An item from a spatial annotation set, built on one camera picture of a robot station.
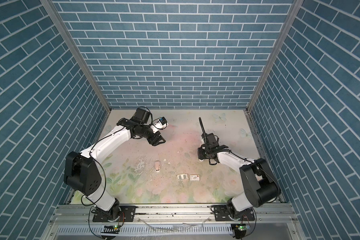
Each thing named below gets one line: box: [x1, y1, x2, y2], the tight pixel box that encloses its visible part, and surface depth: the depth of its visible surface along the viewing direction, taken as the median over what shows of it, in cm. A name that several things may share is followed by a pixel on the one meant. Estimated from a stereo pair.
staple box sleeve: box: [189, 174, 200, 181], surface depth 86 cm
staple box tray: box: [176, 173, 189, 180], surface depth 88 cm
